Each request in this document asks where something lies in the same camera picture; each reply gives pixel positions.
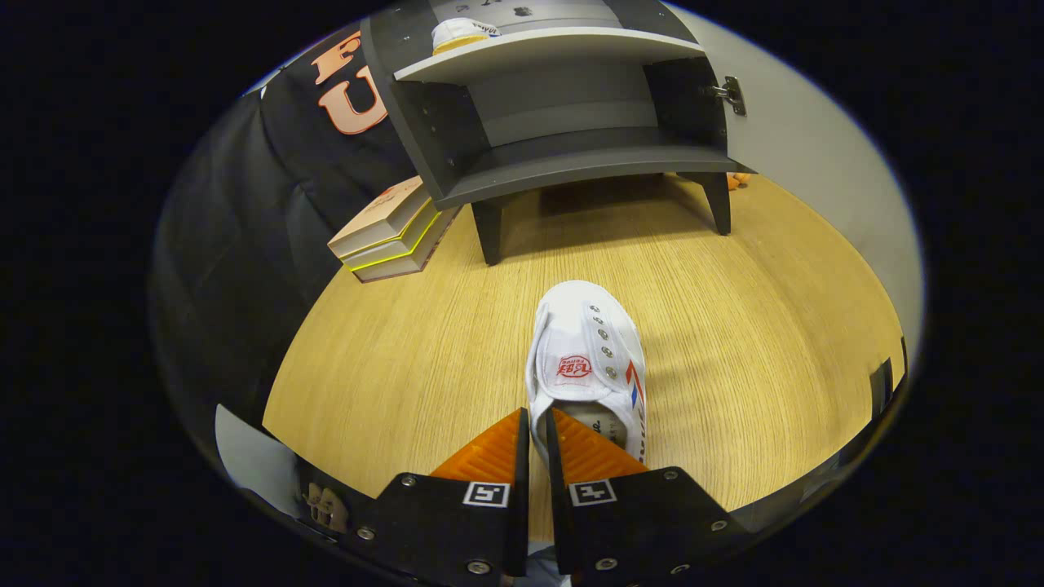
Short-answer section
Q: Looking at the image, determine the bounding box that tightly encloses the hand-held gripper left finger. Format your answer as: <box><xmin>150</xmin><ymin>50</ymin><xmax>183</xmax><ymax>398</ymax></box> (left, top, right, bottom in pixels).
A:
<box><xmin>334</xmin><ymin>408</ymin><xmax>531</xmax><ymax>587</ymax></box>

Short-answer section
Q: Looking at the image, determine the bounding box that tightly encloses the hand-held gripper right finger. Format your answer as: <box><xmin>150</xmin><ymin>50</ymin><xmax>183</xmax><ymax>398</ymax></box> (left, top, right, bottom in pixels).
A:
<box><xmin>543</xmin><ymin>408</ymin><xmax>755</xmax><ymax>587</ymax></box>

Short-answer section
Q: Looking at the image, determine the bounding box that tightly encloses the white canvas shoe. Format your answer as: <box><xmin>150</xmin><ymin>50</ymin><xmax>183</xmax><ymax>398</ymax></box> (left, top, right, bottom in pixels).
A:
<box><xmin>431</xmin><ymin>18</ymin><xmax>502</xmax><ymax>56</ymax></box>
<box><xmin>526</xmin><ymin>280</ymin><xmax>649</xmax><ymax>466</ymax></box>

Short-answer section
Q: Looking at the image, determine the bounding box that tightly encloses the yellow cover book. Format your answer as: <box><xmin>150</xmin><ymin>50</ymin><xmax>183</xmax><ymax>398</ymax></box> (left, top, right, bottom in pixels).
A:
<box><xmin>343</xmin><ymin>200</ymin><xmax>462</xmax><ymax>284</ymax></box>

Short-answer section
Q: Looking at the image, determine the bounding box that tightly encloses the person's light grey clothing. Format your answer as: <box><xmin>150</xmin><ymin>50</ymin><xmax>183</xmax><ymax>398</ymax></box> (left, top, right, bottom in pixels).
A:
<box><xmin>214</xmin><ymin>404</ymin><xmax>352</xmax><ymax>535</ymax></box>

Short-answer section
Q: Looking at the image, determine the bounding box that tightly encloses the dark grey cabinet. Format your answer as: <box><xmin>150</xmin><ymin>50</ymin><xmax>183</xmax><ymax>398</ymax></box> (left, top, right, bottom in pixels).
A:
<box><xmin>359</xmin><ymin>0</ymin><xmax>747</xmax><ymax>266</ymax></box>

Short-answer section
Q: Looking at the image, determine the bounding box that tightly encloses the black backdrop cloth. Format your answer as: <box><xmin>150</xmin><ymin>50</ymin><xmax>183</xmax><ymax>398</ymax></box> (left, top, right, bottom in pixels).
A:
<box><xmin>151</xmin><ymin>29</ymin><xmax>425</xmax><ymax>490</ymax></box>

